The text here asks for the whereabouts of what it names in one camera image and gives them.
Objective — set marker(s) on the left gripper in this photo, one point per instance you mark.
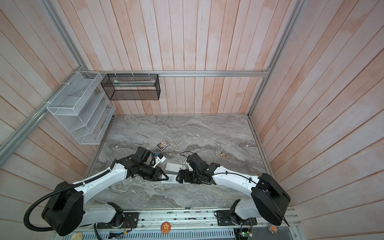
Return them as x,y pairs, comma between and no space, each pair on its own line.
157,172

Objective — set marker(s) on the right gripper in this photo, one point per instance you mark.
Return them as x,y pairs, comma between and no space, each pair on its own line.
187,177

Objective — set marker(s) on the white remote control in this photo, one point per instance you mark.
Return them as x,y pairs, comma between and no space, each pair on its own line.
172,168

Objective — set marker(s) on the white remote with label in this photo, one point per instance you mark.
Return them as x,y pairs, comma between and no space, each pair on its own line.
171,180

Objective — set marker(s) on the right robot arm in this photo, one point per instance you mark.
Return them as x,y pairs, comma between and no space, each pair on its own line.
268,199

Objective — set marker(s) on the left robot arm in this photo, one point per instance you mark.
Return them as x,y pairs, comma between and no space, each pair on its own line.
65,210

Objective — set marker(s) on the clown figure sticker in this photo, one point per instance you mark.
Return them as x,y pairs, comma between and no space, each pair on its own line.
223,155

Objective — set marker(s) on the red round sticker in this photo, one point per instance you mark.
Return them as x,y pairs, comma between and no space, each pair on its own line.
165,227

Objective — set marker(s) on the black mesh basket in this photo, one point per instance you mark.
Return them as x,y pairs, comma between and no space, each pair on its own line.
127,87

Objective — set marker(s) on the round patterned badge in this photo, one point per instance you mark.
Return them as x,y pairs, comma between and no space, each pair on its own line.
272,228

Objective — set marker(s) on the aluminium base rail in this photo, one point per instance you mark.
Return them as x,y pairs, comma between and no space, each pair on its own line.
190,218

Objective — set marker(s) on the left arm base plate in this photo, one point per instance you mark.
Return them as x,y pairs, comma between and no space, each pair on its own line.
126,220

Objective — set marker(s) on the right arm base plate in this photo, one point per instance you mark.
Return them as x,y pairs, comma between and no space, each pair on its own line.
230,218

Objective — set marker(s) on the white wire mesh shelf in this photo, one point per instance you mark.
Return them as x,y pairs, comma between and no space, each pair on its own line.
83,110

